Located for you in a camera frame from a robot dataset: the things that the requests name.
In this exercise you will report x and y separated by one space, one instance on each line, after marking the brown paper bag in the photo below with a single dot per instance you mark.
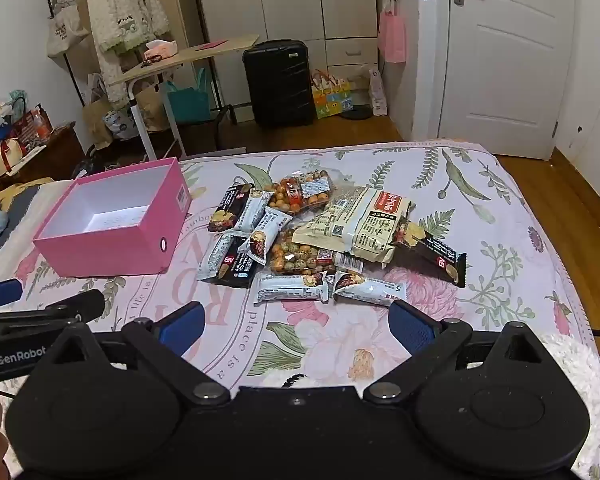
97 122
150 107

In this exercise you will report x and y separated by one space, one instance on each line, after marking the white knit cardigan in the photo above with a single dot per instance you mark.
125 15

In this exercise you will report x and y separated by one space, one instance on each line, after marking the canvas tote bag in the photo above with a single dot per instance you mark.
66 32

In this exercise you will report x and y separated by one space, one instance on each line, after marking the dark round disc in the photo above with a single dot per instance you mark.
357 112

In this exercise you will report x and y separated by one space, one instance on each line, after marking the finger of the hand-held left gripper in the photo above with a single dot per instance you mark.
55 307
0 295

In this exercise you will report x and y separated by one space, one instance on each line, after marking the black suitcase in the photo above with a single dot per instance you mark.
280 85

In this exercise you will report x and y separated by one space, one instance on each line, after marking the pink hanging bag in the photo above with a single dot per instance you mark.
392 37

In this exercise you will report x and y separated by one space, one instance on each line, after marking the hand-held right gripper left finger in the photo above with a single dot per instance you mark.
182 327

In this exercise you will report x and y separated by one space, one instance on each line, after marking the clear bag of coated nuts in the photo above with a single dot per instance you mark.
300 257
300 192

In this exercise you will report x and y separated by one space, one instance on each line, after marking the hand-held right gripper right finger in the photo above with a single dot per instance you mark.
411 327

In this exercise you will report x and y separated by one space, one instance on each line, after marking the wooden cabinet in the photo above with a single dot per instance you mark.
55 152

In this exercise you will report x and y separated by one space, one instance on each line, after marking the red booklet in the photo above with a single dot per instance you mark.
212 45

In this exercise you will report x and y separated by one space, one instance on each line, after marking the white snack bar packet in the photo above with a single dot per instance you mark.
252 209
375 291
211 257
270 232
285 287

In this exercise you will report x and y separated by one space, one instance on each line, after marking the wooden side table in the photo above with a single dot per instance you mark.
195 55

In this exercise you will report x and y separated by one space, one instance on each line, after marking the colourful gift bag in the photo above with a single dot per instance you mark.
332 97

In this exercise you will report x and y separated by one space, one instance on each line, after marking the white door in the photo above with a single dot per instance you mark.
510 60

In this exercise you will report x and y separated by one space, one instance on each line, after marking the beige noodle packet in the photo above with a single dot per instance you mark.
325 227
385 225

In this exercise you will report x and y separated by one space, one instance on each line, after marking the pink cardboard box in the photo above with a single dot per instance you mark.
115 255

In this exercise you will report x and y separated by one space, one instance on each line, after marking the black clothes rack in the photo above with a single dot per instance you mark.
70 67

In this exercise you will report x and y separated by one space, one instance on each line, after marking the red gift bag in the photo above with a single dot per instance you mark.
32 125

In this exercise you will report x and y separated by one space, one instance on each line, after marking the white paper bag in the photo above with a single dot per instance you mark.
378 92

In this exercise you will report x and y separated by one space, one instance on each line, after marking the black cracker packet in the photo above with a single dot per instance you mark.
432 252
240 267
226 210

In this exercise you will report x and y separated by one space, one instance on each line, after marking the white wardrobe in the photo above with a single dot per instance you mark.
290 0

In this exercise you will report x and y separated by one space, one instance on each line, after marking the pink tissue box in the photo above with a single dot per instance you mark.
161 50

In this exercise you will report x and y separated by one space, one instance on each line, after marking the yellow cloth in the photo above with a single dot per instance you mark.
17 190

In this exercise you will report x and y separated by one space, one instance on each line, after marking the teal bag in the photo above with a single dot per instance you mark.
190 102

